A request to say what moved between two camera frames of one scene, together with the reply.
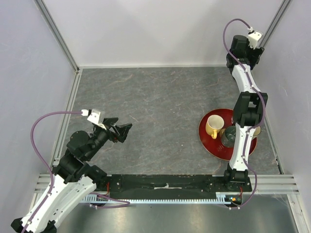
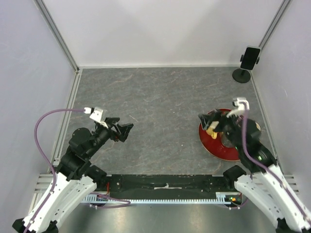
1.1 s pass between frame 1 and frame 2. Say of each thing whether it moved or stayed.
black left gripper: stayed
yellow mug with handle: stayed
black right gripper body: moved
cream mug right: stayed
